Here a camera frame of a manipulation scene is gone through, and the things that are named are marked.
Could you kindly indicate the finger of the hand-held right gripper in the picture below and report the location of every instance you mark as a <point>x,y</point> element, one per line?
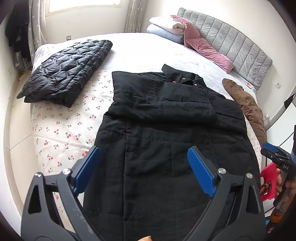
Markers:
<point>271,147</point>
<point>269,155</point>

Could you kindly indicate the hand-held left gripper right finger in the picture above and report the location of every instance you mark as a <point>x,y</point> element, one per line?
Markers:
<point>201,172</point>

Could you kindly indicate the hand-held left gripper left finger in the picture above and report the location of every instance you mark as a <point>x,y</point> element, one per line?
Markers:
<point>86,172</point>

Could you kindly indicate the black padded coat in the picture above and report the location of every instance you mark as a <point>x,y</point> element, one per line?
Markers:
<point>161,143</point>

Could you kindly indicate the dark hanging clothes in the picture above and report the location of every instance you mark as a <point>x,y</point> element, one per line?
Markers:
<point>18,34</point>

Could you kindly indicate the person's right hand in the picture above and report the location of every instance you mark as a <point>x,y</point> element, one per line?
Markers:
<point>291,186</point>

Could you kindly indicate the person's left hand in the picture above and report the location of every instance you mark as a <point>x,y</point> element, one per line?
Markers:
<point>144,238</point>

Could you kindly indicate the red plastic stool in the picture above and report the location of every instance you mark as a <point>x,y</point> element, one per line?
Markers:
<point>269,176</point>

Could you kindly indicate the brown fleece garment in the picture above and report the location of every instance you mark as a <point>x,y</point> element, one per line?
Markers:
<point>251,104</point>

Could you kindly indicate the cherry print bed cover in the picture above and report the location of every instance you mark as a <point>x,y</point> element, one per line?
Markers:
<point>60,129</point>

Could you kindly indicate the small orange packet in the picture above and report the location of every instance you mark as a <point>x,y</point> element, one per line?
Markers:
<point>249,85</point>

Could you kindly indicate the black quilted down jacket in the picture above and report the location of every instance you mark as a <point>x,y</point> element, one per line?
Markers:
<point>67,67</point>

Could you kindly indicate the long pink velvet pillow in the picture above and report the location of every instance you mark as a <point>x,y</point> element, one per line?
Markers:
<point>210,53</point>

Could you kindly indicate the grey padded headboard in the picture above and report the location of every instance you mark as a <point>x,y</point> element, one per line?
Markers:
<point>231,39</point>

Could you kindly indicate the white bed sheet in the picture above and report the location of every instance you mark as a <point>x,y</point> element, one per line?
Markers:
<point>143,51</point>

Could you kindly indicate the square pink velvet pillow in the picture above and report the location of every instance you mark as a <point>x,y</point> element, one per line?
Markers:
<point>190,30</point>

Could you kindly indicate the light blue folded blanket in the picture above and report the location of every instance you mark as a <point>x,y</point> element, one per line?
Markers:
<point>161,33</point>

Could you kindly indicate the white folded blanket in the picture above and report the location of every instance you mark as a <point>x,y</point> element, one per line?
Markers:
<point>164,24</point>

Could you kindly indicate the star print curtain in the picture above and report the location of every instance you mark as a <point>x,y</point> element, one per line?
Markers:
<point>37,20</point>
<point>133,16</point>

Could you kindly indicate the window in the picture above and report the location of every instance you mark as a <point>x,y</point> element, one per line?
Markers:
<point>85,3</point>

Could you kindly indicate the white wall socket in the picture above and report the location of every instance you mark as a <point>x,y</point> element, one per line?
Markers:
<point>68,37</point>
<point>267,117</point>
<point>278,85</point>

